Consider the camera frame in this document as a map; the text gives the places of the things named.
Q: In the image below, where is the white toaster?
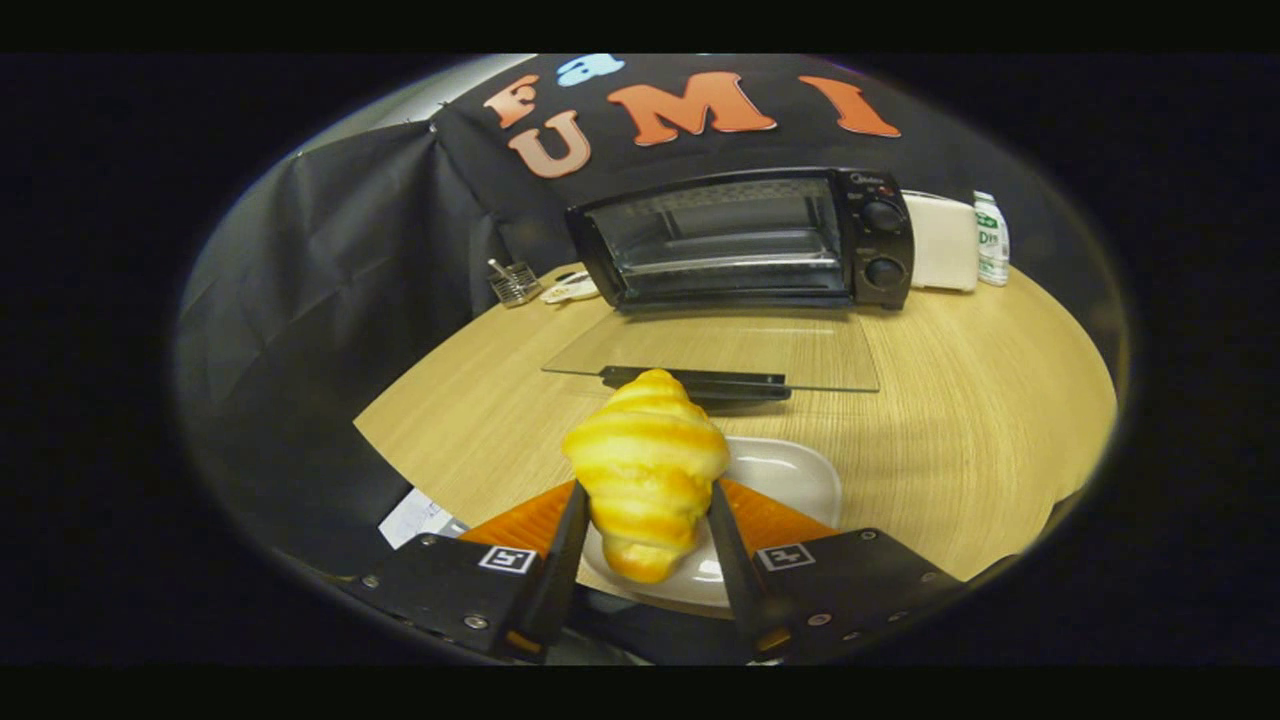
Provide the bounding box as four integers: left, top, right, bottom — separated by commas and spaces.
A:
900, 190, 979, 293

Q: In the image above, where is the white bottle green label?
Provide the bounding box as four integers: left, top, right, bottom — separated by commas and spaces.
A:
973, 190, 1011, 288

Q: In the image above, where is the yellow croissant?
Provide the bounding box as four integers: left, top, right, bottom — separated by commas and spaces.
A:
562, 368, 731, 585

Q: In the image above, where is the small white item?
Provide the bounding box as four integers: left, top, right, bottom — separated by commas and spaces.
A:
540, 270, 601, 305

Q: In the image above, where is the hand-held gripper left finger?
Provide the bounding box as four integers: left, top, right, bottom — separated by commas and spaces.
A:
345, 480, 591, 663

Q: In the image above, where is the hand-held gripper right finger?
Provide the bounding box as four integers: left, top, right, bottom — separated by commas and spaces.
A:
706, 478, 966, 663

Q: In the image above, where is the small wire basket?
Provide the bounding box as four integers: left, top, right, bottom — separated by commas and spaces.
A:
487, 258, 543, 307

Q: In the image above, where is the white plate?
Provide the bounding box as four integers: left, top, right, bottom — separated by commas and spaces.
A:
580, 436, 844, 609

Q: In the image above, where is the black toaster oven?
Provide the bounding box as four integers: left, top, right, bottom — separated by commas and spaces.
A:
541, 167, 916, 406

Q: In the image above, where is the white paper sheet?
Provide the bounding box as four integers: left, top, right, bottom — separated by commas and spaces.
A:
378, 487, 471, 551

